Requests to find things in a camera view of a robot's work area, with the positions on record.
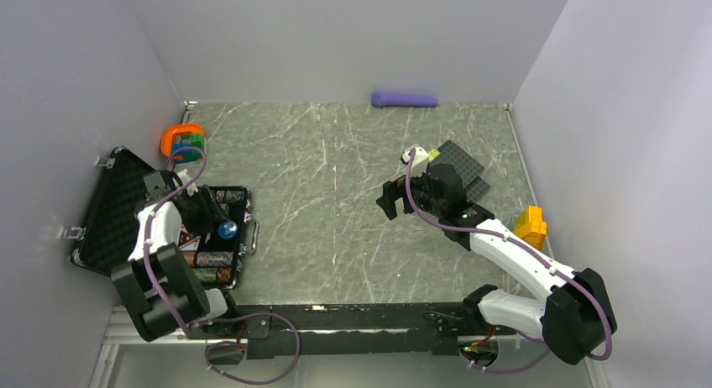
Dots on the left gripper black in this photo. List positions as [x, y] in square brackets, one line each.
[210, 209]

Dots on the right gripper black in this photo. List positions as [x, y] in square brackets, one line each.
[391, 191]

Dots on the blue round dealer button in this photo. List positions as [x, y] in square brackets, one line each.
[228, 230]

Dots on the brown red chip stack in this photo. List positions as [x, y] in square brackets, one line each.
[191, 258]

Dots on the red triangle all-in marker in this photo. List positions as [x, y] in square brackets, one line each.
[188, 242]

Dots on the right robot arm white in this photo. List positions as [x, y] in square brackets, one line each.
[569, 311]

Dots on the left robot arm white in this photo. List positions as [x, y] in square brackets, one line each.
[157, 287]

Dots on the blue green chip stack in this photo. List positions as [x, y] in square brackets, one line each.
[229, 196]

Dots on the dark grey building plate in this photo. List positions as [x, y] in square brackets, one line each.
[466, 166]

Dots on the purple cylinder tube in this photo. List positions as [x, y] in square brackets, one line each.
[387, 99]

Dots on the black poker chip case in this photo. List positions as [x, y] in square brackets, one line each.
[109, 231]

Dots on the yellow toy block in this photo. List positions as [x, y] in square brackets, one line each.
[531, 228]

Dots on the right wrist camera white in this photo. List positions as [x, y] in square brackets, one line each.
[417, 159]

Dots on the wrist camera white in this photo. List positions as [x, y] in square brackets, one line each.
[417, 159]
[185, 177]

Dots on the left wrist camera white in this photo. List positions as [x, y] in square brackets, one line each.
[185, 177]

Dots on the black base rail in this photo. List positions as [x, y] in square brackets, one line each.
[438, 328]

